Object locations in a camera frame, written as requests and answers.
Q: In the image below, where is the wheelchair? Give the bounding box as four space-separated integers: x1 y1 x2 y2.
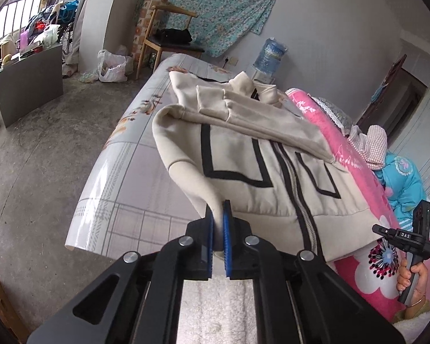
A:
57 2 83 58

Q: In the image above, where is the hanging teal cloth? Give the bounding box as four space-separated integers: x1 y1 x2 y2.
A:
371 82 388 103

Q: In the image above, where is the pink floral blanket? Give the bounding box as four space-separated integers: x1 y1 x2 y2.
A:
285 88 430 325

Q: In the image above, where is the white water dispenser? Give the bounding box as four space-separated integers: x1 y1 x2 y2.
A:
251 70 276 84

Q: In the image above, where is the wooden chair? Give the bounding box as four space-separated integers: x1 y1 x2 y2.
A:
134 1 206 79

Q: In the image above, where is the blue water bottle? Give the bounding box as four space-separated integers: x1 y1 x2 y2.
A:
254 38 286 76

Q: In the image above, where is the teal padded jacket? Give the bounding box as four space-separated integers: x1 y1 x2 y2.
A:
374 152 427 223

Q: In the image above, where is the dark wooden door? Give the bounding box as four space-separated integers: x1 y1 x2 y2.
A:
355 54 427 147

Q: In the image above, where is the black bag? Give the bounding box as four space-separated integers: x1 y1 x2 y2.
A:
154 28 193 45

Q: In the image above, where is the plaid floral bed sheet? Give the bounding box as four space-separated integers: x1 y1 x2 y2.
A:
65 53 294 260

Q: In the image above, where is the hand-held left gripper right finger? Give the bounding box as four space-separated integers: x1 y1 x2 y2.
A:
222 201 406 344

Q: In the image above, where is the teal floral wall cloth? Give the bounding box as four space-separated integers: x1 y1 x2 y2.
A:
140 0 282 57

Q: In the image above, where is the beige zip jacket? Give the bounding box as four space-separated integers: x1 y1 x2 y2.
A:
152 71 386 263

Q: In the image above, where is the cardboard box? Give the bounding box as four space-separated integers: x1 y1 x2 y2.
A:
0 274 28 342

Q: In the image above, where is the silver lace pillow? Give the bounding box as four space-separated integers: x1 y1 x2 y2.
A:
313 97 353 137

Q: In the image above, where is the pink checkered cloth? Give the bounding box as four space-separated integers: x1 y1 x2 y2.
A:
347 125 388 171

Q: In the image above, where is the person's right hand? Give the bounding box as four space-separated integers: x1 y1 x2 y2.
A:
396 258 429 300

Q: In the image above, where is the pile of mixed clothes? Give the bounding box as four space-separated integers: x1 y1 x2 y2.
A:
23 2 79 49

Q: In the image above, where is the metal railing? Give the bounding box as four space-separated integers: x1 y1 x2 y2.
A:
0 0 58 52

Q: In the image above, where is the stack of patterned boxes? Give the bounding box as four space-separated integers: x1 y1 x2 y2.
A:
132 0 165 66

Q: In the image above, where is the person's right forearm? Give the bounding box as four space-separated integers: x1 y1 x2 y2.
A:
392 296 430 325

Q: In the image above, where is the white plastic bag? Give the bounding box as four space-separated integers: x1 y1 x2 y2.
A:
97 45 134 83

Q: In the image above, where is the gold bangle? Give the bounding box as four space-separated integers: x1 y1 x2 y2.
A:
406 293 426 308

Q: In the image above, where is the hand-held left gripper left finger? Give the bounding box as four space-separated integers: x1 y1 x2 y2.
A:
27 208 216 344

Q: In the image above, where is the grey cabinet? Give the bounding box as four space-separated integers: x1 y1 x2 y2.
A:
0 42 64 128

